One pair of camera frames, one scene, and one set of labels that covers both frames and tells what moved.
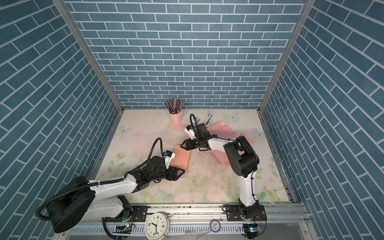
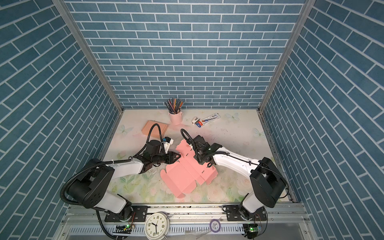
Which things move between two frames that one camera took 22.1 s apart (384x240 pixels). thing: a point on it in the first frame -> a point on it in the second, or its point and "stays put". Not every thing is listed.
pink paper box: [219, 129] -> [181, 176]
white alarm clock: [157, 225] stays put
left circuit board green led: [122, 228] stays put
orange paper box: [182, 158] -> [155, 130]
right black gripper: [189, 143] -> [200, 161]
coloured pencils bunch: [174, 105] stays put
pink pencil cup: [176, 118] stays put
